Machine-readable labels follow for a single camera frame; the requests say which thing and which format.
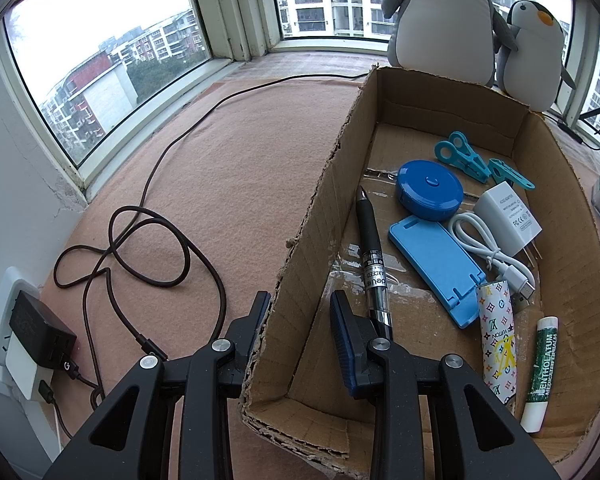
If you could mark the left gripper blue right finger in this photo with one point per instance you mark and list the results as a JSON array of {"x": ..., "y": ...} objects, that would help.
[{"x": 352, "y": 334}]

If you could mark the blue round tape measure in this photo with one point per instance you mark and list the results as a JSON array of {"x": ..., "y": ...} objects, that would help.
[{"x": 429, "y": 190}]

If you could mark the teal clothespin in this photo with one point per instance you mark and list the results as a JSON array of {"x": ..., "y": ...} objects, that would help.
[
  {"x": 458, "y": 153},
  {"x": 501, "y": 172}
]

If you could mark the black pen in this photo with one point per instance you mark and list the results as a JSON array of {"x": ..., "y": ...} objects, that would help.
[{"x": 373, "y": 266}]

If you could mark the white wall socket strip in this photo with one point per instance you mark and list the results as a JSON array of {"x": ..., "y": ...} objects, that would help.
[{"x": 17, "y": 368}]

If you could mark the white monogram patterned lighter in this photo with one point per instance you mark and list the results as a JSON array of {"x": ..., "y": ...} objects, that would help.
[{"x": 499, "y": 363}]

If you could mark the cardboard box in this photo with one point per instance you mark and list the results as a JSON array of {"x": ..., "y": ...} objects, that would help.
[{"x": 482, "y": 222}]

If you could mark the black power adapter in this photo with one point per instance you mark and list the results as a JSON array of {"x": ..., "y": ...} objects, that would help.
[{"x": 48, "y": 341}]

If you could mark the green white lip balm tube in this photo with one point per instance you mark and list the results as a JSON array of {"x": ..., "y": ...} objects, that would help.
[{"x": 542, "y": 374}]

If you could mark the light blue phone stand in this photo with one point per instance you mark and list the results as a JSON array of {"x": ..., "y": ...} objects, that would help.
[{"x": 452, "y": 275}]

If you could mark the white usb wall charger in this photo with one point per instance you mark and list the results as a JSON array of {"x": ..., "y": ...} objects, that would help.
[{"x": 509, "y": 219}]

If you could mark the small grey penguin plush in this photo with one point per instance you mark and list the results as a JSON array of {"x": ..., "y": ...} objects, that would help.
[{"x": 532, "y": 74}]

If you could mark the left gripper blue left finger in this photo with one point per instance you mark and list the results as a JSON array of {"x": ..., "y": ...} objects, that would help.
[{"x": 242, "y": 333}]

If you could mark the large grey penguin plush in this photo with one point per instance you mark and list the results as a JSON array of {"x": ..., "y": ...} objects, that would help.
[{"x": 456, "y": 39}]

